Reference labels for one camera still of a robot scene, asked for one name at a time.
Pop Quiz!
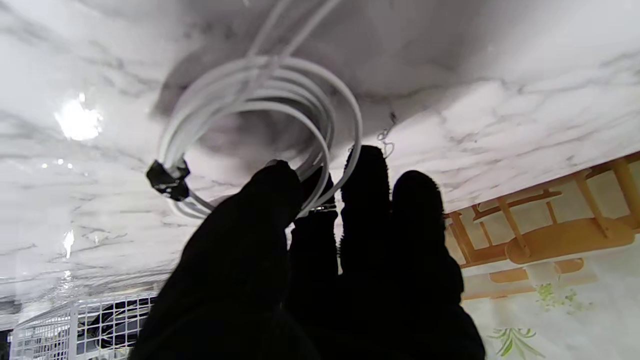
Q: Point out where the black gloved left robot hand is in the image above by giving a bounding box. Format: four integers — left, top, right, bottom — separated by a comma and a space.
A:
129, 145, 486, 360

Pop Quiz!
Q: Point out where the white thin cable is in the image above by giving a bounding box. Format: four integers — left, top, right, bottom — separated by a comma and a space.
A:
146, 0, 363, 221

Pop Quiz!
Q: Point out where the white wire mesh drawer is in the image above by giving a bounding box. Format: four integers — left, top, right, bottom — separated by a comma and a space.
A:
9, 292, 158, 360

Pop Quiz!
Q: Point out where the printed cafe scene backdrop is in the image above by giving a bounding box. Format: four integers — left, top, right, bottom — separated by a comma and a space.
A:
442, 152, 640, 360

